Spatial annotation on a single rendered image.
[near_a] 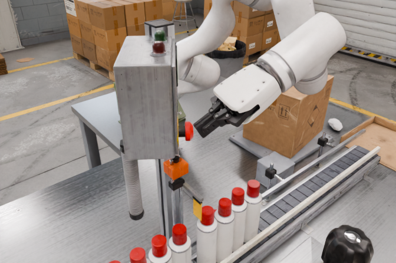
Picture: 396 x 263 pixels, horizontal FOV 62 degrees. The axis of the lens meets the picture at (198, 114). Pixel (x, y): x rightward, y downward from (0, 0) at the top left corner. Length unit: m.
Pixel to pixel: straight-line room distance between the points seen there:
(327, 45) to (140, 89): 0.35
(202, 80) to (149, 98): 0.72
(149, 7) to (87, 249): 3.51
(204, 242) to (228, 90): 0.40
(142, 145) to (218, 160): 0.80
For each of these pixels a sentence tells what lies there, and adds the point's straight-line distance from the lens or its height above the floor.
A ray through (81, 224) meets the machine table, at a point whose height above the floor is 0.83.
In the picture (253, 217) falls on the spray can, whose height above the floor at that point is 0.99.
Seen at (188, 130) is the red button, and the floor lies 1.34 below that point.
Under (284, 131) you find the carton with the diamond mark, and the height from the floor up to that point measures 0.97.
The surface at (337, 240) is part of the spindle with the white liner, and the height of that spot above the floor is 1.18.
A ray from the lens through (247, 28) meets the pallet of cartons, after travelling 4.51.
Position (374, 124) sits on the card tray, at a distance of 1.82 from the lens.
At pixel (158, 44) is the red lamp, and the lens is 0.57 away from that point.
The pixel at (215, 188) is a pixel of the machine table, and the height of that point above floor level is 0.83.
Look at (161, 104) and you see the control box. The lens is 0.57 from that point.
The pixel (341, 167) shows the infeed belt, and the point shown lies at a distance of 1.37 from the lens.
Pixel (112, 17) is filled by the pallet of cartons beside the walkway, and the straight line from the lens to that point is 4.04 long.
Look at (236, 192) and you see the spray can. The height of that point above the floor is 1.08.
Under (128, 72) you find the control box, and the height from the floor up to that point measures 1.46.
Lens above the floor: 1.67
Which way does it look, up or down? 29 degrees down
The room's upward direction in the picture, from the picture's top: straight up
